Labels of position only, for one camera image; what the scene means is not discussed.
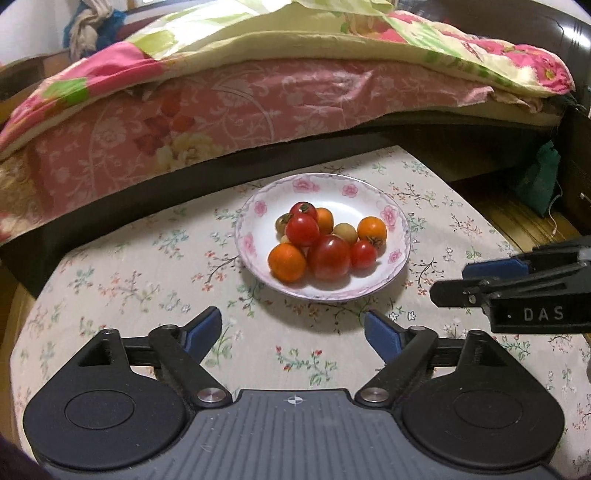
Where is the large oval orange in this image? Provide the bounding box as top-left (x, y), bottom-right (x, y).
top-left (268, 243), bottom-right (307, 283)

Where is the large red tomato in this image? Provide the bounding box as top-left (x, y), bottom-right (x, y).
top-left (307, 234), bottom-right (352, 281)

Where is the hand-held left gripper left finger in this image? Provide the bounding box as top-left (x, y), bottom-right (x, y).
top-left (78, 306), bottom-right (233, 411)

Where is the red cherry tomato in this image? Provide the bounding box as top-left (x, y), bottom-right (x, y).
top-left (285, 215), bottom-right (321, 247)
top-left (289, 202), bottom-right (318, 222)
top-left (350, 237), bottom-right (380, 270)

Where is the white plate with pink flowers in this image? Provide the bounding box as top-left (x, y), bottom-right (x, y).
top-left (235, 173), bottom-right (411, 303)

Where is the green cloth bag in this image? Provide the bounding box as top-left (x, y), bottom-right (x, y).
top-left (515, 141), bottom-right (563, 232)

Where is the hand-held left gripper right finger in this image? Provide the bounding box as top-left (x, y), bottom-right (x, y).
top-left (355, 308), bottom-right (511, 410)

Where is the floral beige tablecloth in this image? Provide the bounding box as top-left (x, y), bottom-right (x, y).
top-left (9, 145), bottom-right (591, 480)

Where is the beige and blue clothes pile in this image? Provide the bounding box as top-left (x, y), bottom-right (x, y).
top-left (65, 0), bottom-right (127, 61)

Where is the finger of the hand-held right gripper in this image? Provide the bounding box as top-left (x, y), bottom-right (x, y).
top-left (429, 265), bottom-right (591, 308)
top-left (462, 237), bottom-right (591, 280)

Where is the pink and green quilt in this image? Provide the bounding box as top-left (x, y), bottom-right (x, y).
top-left (0, 0), bottom-right (575, 162)

